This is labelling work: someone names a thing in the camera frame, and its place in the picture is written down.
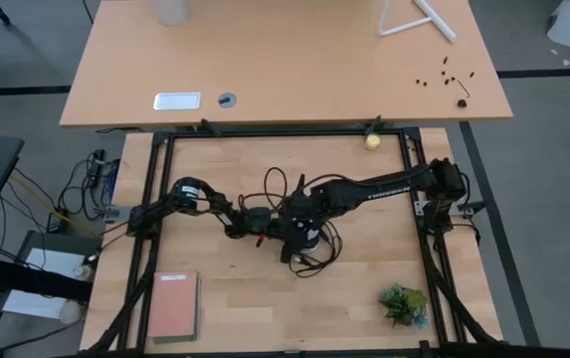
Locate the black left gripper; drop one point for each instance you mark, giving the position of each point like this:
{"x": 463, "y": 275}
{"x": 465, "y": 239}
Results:
{"x": 259, "y": 222}

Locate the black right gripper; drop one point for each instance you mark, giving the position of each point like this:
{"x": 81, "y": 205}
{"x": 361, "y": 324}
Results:
{"x": 302, "y": 214}

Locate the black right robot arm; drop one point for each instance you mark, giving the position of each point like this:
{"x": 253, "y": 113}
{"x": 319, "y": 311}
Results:
{"x": 389, "y": 188}

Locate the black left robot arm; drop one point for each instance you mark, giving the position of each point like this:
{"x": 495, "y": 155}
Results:
{"x": 215, "y": 201}

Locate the pink notebook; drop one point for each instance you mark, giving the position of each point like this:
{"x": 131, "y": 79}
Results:
{"x": 172, "y": 303}

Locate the green artificial succulent plant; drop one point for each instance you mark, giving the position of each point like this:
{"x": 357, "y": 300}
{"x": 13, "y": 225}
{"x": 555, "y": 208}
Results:
{"x": 404, "y": 305}

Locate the silver rectangular desk plate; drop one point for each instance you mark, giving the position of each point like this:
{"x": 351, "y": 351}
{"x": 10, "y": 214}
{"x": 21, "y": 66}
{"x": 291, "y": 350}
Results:
{"x": 177, "y": 101}

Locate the orange wooden desk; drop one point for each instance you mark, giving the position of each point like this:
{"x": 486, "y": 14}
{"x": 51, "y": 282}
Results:
{"x": 289, "y": 59}

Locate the clear plastic cup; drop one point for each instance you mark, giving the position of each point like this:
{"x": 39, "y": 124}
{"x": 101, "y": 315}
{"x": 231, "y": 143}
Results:
{"x": 70, "y": 311}
{"x": 82, "y": 272}

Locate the black round knob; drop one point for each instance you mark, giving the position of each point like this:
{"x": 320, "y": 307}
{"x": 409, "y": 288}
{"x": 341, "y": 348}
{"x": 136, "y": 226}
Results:
{"x": 462, "y": 103}

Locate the black power adapter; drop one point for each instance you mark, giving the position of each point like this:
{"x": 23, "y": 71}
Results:
{"x": 56, "y": 224}

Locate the black allen key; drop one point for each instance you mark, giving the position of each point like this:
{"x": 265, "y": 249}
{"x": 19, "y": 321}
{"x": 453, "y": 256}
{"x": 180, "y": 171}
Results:
{"x": 464, "y": 89}

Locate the white paper sheet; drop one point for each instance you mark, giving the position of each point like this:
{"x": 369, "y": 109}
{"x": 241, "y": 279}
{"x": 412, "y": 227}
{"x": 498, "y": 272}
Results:
{"x": 56, "y": 258}

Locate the translucent plastic cup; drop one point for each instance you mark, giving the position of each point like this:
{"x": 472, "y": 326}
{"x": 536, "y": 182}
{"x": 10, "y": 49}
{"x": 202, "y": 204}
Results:
{"x": 170, "y": 12}

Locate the white triangular tube stand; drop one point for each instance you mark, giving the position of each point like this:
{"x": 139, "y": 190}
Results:
{"x": 436, "y": 22}

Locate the black metal beam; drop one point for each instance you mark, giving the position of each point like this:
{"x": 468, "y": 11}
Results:
{"x": 16, "y": 276}

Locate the black aluminium table frame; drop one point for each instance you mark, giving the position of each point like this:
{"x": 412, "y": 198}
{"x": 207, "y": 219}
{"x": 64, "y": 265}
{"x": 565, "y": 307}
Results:
{"x": 284, "y": 133}

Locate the black frame clamp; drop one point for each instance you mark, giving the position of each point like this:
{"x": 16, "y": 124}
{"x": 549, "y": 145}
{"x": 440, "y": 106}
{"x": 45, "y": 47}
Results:
{"x": 211, "y": 127}
{"x": 374, "y": 124}

